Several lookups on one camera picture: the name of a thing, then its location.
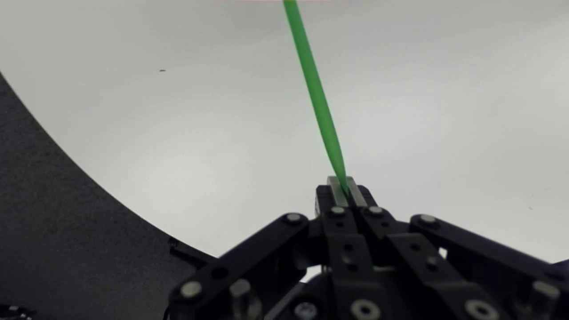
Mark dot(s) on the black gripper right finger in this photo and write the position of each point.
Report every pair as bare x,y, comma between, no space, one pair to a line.
462,274

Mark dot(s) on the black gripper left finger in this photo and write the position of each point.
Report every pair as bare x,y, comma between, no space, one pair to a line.
293,269

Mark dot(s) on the green straw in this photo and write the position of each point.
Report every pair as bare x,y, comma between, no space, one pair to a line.
316,89

